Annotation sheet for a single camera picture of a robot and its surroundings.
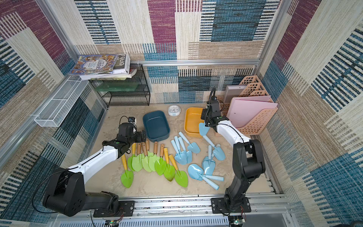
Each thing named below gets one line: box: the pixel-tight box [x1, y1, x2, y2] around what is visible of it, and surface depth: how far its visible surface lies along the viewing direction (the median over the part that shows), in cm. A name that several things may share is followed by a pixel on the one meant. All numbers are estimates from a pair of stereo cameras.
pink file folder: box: [226, 95, 278, 129], surface depth 85 cm
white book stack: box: [78, 53, 138, 81], surface depth 83 cm
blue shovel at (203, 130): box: [198, 120, 211, 142], surface depth 93 cm
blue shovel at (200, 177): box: [192, 172, 220, 191], surface depth 83 cm
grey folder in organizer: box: [224, 84, 247, 104], surface depth 105 cm
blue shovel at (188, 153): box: [178, 136, 193, 164], surface depth 93 cm
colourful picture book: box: [67, 54, 119, 76], surface depth 83 cm
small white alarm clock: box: [167, 104, 182, 117], surface depth 116 cm
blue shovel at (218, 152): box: [202, 134, 226, 161], surface depth 93 cm
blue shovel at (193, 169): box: [187, 163, 225, 182], surface depth 86 cm
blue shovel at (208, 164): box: [202, 144, 216, 175], surface depth 88 cm
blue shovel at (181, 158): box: [171, 139, 188, 166], surface depth 92 cm
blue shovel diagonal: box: [178, 131, 201, 154], surface depth 97 cm
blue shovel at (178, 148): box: [174, 135, 188, 164], surface depth 96 cm
